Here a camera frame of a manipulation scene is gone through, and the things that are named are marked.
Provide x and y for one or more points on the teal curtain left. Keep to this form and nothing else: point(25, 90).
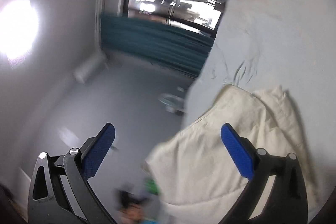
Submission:
point(171, 47)

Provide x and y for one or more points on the green plastic bag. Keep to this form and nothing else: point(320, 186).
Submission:
point(151, 186)

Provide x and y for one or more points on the cream puffer jacket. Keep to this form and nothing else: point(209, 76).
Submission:
point(197, 180)

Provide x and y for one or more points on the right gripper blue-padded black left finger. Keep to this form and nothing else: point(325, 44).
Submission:
point(48, 202)

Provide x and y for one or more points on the light blue bed sheet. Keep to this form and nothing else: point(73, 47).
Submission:
point(262, 44)

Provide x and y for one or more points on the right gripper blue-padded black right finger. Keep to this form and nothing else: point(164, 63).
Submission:
point(287, 201)

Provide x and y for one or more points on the white standing fan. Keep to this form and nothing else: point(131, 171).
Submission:
point(173, 104)

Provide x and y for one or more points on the white air conditioner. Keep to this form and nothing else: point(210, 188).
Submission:
point(88, 69)

